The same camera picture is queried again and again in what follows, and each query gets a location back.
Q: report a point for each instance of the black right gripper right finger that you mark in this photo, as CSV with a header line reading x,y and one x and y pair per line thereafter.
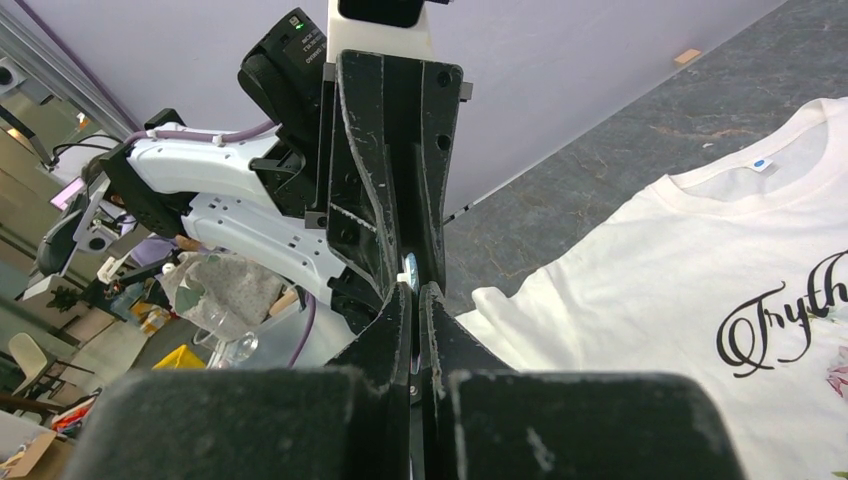
x,y
451,356

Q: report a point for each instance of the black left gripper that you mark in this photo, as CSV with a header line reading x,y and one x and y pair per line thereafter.
x,y
387,133

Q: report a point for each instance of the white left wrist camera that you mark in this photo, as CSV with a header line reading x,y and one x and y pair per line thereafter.
x,y
346,33

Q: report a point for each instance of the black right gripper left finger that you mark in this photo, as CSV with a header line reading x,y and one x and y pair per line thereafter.
x,y
378,432

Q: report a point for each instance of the white floral t-shirt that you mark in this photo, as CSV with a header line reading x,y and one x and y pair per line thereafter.
x,y
733,275

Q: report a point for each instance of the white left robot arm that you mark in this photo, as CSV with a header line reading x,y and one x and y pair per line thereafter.
x,y
254,192

